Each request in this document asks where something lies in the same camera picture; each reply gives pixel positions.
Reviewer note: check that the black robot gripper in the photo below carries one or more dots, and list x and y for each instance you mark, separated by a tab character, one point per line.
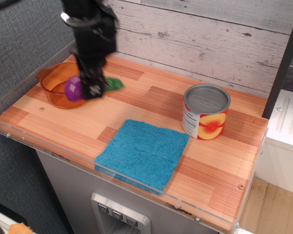
94	27

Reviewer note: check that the purple toy eggplant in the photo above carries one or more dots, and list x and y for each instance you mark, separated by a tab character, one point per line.
74	91

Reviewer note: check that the orange transparent plastic pot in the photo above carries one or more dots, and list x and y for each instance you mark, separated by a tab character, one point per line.
53	80

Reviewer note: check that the blue terry cloth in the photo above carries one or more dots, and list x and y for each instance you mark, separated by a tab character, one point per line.
143	155

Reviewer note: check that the clear acrylic table guard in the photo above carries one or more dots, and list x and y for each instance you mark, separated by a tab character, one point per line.
210	182

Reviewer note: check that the peach label tin can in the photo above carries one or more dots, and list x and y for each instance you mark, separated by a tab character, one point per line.
205	111

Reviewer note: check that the grey toy fridge cabinet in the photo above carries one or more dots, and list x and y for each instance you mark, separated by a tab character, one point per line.
94	205

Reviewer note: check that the orange fuzzy object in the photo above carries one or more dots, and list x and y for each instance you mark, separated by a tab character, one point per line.
19	228

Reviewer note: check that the black and white device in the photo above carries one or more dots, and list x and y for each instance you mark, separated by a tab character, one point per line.
9	217

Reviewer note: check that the white toy sink unit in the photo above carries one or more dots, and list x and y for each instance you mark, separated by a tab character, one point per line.
275	162

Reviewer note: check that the dark vertical post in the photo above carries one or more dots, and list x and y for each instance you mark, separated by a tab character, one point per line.
279	79

